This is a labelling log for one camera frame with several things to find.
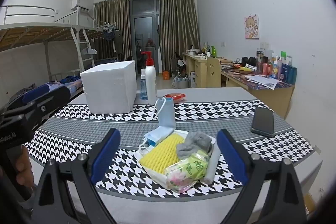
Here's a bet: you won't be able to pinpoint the row of toiletry bottles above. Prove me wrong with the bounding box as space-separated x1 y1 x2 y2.
256 48 298 84

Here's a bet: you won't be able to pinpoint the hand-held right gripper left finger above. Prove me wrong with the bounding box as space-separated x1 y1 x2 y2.
31 128 121 224

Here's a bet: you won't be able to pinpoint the brown curtain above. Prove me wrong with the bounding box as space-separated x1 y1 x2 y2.
94 0 132 60
159 0 200 73

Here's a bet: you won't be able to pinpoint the wooden desk with drawers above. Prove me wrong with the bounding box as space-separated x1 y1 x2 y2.
182 52 233 88

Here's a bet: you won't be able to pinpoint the hanging dark clothes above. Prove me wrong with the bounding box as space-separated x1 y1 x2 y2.
102 28 124 56

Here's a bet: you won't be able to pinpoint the green floral tissue pack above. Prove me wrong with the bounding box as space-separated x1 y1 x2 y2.
165 150 209 193

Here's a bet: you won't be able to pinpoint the white clothes hanger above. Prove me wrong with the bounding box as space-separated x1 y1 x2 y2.
80 42 97 55

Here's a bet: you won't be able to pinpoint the red snack packet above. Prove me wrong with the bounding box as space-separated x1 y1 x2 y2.
163 93 186 104

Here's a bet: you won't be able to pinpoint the white pump bottle red top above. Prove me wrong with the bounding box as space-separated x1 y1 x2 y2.
141 51 158 106

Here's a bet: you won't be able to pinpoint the yellow foam net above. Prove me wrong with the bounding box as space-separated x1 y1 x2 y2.
139 133 185 172

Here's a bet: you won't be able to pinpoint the wooden chair with smiley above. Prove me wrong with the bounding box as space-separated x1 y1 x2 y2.
206 56 221 88

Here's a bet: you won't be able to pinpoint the glass balcony door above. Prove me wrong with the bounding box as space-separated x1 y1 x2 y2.
130 0 160 73

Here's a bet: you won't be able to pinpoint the printed paper sheet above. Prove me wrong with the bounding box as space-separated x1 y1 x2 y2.
245 74 282 90

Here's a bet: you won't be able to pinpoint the white bunk bed ladder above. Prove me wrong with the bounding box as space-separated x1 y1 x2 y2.
70 27 96 71

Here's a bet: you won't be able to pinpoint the black smartphone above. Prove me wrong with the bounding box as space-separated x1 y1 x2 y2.
251 106 275 137

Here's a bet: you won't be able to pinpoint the wooden desk with printed mat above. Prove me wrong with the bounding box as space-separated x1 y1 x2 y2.
220 67 296 119

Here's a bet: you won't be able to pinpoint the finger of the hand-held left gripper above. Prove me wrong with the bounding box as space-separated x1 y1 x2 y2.
5 88 71 131
8 86 65 110

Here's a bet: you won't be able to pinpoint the clear blue spray bottle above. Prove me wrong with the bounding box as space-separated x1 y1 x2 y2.
140 68 149 101

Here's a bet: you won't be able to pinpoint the blue face mask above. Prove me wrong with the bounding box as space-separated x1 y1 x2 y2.
152 97 176 130
139 127 174 151

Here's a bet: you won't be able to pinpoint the grey patterned quilt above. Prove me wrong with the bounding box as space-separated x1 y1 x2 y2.
8 83 37 104

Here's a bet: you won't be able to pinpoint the metal bucket with items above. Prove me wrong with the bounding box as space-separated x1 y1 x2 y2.
172 75 190 88

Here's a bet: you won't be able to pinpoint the person's left hand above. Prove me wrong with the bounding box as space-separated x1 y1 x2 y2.
14 147 34 188

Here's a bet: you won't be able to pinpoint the white metal bunk bed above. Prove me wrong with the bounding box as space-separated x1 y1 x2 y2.
0 5 95 109

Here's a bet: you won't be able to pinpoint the white foam box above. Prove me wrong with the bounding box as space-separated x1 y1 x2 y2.
80 60 137 115

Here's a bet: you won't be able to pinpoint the grey sock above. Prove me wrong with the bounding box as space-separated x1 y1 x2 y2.
176 132 214 160

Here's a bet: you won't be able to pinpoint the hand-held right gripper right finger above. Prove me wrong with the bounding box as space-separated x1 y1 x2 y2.
217 128 307 224

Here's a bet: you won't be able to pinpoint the white air conditioner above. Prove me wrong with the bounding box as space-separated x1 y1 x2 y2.
71 0 92 12

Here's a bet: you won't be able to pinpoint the blue plaid blanket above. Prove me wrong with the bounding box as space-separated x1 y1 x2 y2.
34 81 85 98

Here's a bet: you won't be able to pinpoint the cartoon wall poster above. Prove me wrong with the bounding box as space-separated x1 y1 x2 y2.
244 14 260 39

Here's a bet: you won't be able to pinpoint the dark blue clothes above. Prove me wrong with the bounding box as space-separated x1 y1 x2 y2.
59 76 82 84

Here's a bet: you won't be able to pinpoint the grey foam tube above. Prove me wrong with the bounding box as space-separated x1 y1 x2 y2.
201 145 222 184

